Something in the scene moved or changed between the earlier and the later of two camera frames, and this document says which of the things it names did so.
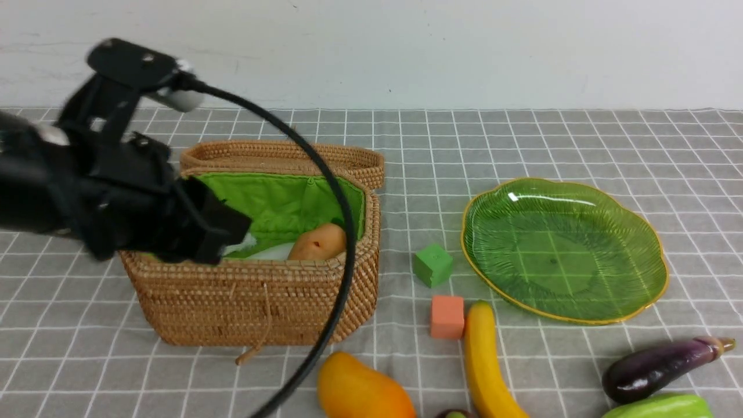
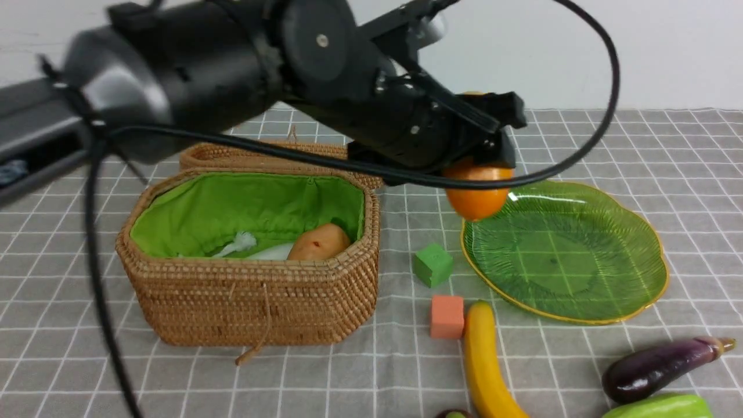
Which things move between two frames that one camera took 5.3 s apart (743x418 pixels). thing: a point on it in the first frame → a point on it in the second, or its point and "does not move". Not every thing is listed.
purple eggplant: [636, 374] does not move
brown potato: [321, 242] does not move
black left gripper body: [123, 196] → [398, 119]
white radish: [247, 249] does not move
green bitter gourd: [664, 406] does not move
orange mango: [347, 388] → [477, 204]
